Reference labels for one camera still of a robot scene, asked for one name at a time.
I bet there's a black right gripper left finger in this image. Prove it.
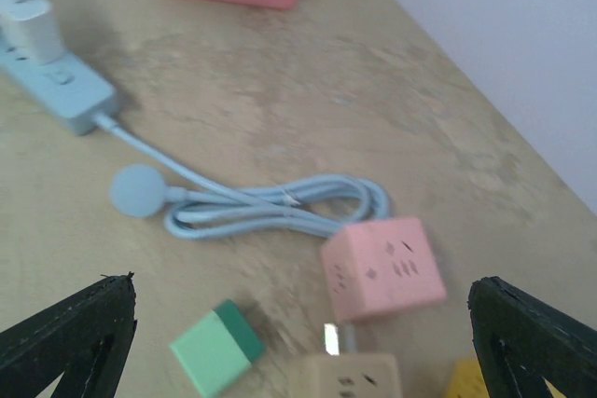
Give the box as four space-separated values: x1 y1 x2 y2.
1 272 137 397

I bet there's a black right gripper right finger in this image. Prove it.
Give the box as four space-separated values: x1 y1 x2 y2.
467 277 596 397

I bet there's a yellow cube socket adapter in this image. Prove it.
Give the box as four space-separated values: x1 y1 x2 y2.
445 356 570 398

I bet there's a green plug adapter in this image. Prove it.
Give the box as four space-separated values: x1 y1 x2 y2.
170 299 265 397

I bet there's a pink cube socket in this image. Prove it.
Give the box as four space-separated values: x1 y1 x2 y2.
321 217 447 323

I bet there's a light blue power strip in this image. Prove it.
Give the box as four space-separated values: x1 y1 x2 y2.
1 40 119 135

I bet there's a white charger with ribbon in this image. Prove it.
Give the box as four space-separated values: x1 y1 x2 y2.
1 0 66 65

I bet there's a light blue coiled cable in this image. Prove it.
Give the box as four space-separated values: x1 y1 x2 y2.
94 113 391 241

